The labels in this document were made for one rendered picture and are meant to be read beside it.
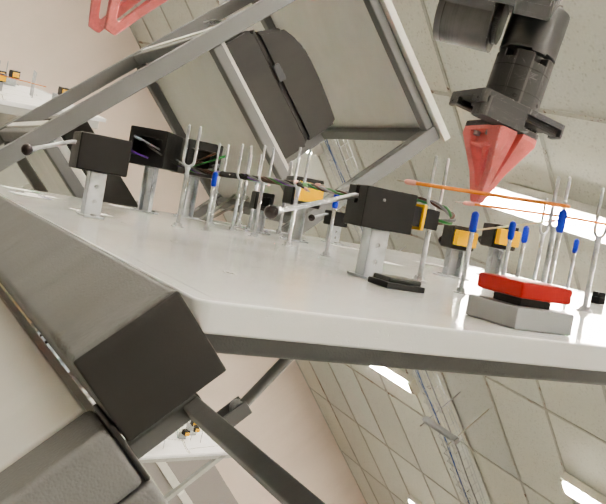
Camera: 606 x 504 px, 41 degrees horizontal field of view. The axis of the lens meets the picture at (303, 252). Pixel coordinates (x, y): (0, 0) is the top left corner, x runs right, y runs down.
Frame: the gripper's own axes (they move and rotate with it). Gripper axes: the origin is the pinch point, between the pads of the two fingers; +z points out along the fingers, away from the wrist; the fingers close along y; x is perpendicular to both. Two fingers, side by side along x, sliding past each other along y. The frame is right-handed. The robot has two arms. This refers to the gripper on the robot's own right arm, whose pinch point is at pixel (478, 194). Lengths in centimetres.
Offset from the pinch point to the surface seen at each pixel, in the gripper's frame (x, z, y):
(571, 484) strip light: -386, 96, -398
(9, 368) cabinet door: 10.6, 26.2, 38.3
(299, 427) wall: -909, 213, -435
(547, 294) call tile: 22.2, 8.7, 5.9
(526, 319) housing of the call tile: 22.6, 11.0, 7.3
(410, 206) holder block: -0.8, 3.6, 6.4
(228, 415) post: -77, 44, -12
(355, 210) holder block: -2.5, 5.7, 11.1
